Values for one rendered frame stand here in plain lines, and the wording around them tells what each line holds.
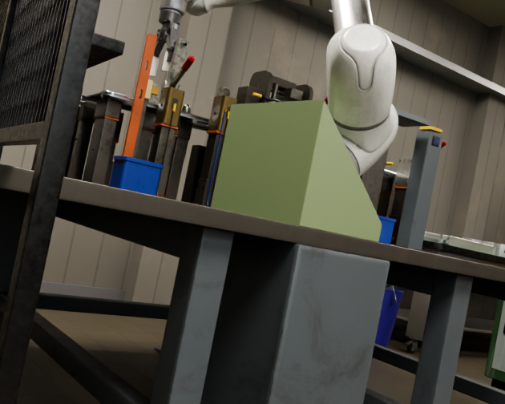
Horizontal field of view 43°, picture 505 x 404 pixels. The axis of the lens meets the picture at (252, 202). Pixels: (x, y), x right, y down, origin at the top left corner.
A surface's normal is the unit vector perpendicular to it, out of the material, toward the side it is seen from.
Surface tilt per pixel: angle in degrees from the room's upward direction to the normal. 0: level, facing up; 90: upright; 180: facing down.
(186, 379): 90
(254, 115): 90
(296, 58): 90
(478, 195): 90
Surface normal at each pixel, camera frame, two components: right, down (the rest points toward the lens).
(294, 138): -0.77, -0.18
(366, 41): -0.08, -0.55
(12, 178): 0.57, 0.08
